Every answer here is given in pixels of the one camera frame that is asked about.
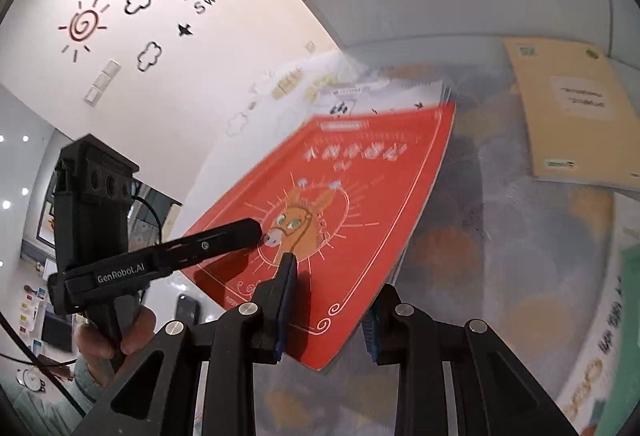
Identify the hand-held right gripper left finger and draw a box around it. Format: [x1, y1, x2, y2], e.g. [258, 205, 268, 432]
[72, 252, 299, 436]

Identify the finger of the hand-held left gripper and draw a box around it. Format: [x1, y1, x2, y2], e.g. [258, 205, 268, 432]
[152, 218, 263, 269]

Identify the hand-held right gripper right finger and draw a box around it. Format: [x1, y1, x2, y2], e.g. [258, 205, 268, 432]
[367, 283, 581, 436]

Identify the red cover book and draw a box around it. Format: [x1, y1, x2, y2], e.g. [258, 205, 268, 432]
[179, 103, 457, 372]

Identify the person's left forearm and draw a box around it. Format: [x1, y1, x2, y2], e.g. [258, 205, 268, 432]
[42, 356, 116, 436]

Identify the person's left hand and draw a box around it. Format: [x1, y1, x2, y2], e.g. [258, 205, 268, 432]
[75, 306, 161, 387]

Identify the black monitor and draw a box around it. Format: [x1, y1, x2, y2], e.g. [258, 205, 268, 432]
[42, 316, 73, 352]

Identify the printed tablecloth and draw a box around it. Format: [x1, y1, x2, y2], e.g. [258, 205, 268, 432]
[190, 36, 640, 436]

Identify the white cartoon cover book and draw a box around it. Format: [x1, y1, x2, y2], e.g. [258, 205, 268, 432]
[320, 78, 451, 117]

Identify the beige cover book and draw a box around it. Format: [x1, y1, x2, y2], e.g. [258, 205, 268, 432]
[502, 37, 640, 191]

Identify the white wall switch panel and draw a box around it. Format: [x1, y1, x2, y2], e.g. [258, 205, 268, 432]
[84, 60, 122, 107]

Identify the black cable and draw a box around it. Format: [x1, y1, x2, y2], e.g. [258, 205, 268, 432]
[0, 196, 168, 417]

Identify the red sun wall sticker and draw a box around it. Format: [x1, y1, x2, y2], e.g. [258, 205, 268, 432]
[57, 0, 111, 64]

